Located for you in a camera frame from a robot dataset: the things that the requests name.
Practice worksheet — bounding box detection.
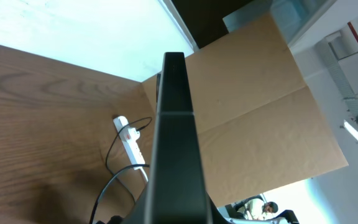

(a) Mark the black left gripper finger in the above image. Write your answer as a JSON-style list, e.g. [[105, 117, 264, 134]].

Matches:
[[129, 52, 219, 224]]

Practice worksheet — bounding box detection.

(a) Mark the black USB charging cable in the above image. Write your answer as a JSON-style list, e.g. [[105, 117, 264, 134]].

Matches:
[[104, 116, 154, 205]]

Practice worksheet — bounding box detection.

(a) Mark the white USB charger adapter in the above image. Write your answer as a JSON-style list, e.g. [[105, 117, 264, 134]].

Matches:
[[123, 128, 140, 142]]

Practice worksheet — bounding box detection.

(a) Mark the person in background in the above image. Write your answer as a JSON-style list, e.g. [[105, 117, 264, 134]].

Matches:
[[234, 196, 278, 220]]

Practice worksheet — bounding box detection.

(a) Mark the white power strip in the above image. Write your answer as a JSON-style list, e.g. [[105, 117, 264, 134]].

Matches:
[[113, 116, 145, 165]]

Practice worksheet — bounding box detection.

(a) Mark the brown cardboard panel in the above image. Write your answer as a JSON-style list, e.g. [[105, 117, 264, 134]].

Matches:
[[141, 12, 349, 208]]

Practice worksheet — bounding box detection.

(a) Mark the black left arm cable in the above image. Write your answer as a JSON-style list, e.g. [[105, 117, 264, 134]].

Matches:
[[88, 164, 151, 224]]

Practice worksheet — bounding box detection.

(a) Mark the white power strip cord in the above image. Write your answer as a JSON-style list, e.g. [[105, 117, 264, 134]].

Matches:
[[139, 167, 149, 184]]

